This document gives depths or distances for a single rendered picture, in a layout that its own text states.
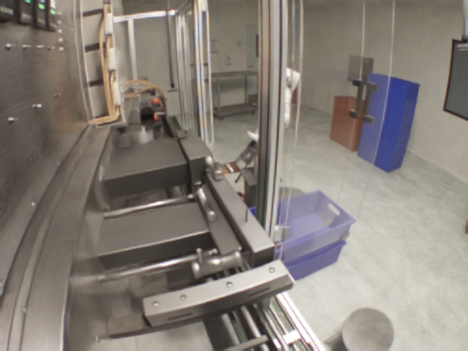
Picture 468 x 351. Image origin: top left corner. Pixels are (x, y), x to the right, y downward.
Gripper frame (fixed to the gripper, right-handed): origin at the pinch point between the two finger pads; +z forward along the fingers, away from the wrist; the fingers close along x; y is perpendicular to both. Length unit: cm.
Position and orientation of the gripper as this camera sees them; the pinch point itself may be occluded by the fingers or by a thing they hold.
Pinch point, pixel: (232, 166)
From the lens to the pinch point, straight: 120.6
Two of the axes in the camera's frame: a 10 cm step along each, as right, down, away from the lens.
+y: 6.7, 4.7, 5.8
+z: -6.6, 7.3, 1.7
